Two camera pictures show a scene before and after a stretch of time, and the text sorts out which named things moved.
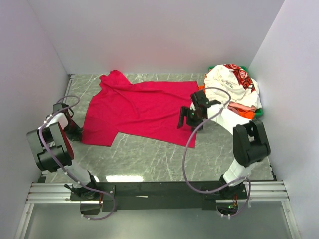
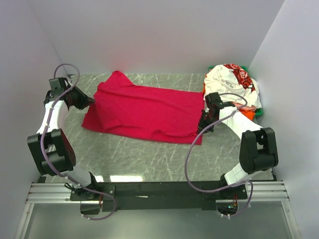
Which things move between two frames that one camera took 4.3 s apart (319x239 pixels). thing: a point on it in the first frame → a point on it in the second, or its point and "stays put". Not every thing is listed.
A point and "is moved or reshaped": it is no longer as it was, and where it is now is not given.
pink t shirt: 237,107 stays put
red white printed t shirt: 242,76 stays put
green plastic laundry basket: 259,111 stays put
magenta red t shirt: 149,111 is moved or reshaped
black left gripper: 77,136 → 85,100
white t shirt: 222,76 stays put
